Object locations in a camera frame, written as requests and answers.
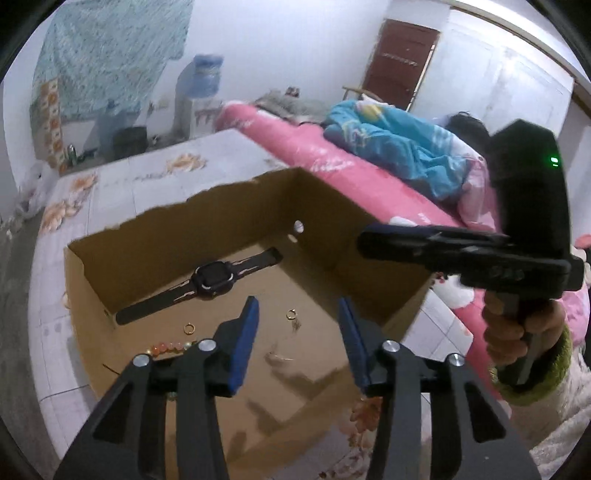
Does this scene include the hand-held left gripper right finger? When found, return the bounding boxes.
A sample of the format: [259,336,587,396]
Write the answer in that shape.
[337,296,541,480]

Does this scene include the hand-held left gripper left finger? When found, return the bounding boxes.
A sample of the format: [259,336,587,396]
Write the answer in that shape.
[53,295,260,480]

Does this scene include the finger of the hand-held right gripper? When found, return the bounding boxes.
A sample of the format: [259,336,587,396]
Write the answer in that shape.
[367,224,511,245]
[358,231,481,278]

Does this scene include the multicoloured bead bracelet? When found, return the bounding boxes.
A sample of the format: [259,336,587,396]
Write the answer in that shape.
[147,340,199,357]

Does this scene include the dark blue smart watch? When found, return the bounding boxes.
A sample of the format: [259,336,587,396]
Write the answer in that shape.
[115,247,283,326]

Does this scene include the brown cardboard box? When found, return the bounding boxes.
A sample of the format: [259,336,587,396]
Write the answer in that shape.
[64,167,435,480]

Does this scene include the person's right forearm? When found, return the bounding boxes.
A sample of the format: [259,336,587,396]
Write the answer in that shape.
[492,323,591,476]

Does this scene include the person's right hand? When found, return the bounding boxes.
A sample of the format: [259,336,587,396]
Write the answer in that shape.
[482,291,571,374]

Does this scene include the blue cartoon print quilt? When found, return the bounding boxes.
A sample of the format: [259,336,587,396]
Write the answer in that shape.
[323,99,485,204]

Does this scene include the pink flower print blanket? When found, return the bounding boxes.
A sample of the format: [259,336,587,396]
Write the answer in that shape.
[215,102,591,402]

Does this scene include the wooden chair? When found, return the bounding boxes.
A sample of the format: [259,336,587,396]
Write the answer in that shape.
[342,85,384,103]

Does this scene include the brown wooden door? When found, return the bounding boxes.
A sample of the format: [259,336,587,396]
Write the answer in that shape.
[362,19,439,112]

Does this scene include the grey patterned pillow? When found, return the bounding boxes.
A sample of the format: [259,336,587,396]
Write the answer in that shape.
[252,90,338,125]

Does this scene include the black bin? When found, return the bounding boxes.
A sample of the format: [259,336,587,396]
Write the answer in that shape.
[113,126,148,160]

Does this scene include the white water dispenser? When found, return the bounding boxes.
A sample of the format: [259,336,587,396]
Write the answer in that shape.
[173,95,222,139]

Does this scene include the empty clear water jug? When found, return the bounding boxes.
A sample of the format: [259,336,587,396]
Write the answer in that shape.
[97,102,123,153]

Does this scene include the white plastic bag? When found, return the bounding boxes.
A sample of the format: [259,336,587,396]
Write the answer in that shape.
[14,168,51,217]

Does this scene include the orange checked tile cloth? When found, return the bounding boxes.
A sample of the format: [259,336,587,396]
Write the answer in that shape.
[30,78,65,174]

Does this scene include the teal floral hanging cloth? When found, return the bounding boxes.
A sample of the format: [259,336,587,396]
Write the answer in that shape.
[32,0,195,121]

